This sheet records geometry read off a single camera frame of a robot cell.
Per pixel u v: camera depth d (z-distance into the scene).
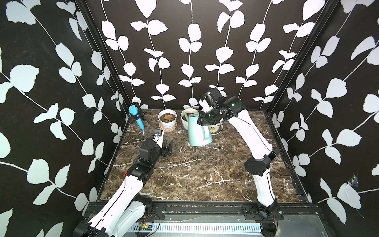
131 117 0.93
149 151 0.57
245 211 0.73
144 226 0.71
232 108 0.51
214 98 0.56
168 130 1.07
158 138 0.68
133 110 0.92
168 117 1.04
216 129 1.04
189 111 1.05
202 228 0.70
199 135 0.75
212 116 0.61
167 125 1.03
